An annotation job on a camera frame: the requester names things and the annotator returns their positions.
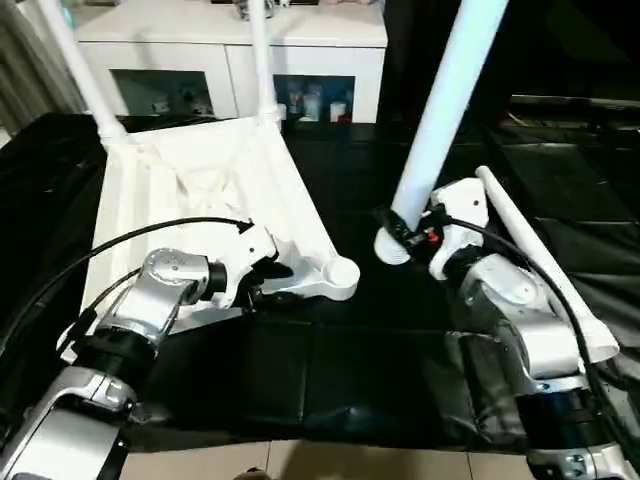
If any white plastic table leg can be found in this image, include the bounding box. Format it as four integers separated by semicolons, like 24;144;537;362
474;165;621;363
374;0;511;266
35;0;129;143
245;0;283;123

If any white plastic table top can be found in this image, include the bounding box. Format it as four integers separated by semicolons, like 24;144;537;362
60;115;361;361

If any black plastic mat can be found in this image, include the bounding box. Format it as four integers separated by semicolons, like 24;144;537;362
0;110;640;451

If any white glass-door cabinet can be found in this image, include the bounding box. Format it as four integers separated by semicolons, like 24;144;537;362
75;0;389;126

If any grey curtain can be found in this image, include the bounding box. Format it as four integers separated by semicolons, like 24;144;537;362
0;0;86;136

